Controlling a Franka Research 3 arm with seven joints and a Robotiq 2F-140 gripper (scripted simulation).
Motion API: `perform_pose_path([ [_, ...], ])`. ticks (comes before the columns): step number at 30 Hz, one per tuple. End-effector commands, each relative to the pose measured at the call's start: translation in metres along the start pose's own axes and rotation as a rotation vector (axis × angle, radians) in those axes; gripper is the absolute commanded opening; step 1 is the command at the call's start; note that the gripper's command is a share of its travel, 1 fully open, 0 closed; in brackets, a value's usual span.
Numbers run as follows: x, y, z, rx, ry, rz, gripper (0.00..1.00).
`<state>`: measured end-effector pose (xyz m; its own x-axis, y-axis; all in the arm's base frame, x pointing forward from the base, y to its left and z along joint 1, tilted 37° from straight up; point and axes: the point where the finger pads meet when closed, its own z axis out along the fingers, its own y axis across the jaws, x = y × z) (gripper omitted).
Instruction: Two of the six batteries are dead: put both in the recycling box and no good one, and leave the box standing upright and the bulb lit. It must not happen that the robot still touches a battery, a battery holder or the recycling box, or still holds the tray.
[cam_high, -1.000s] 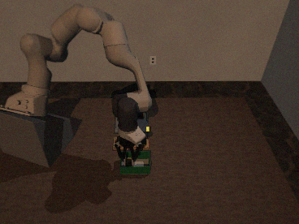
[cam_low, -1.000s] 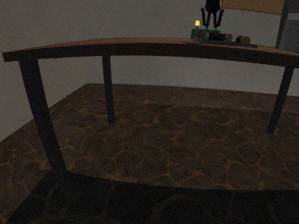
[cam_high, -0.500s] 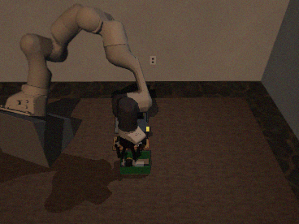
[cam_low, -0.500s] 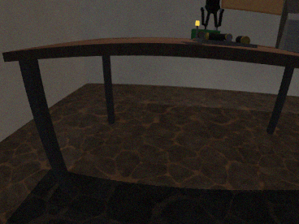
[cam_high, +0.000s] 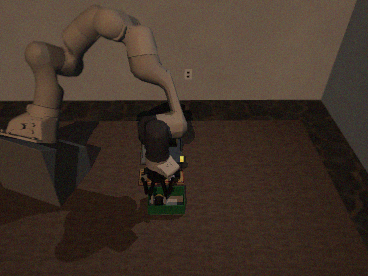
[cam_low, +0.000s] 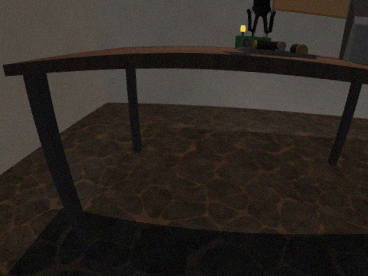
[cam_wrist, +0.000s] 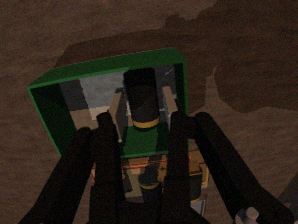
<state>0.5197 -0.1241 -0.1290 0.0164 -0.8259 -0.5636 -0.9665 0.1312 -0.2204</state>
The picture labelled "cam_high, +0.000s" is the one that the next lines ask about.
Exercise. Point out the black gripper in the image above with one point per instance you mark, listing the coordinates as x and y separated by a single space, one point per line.
156 178

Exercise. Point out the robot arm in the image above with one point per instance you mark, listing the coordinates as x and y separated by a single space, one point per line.
47 61

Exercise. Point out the green open box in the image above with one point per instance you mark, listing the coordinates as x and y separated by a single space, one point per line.
175 203

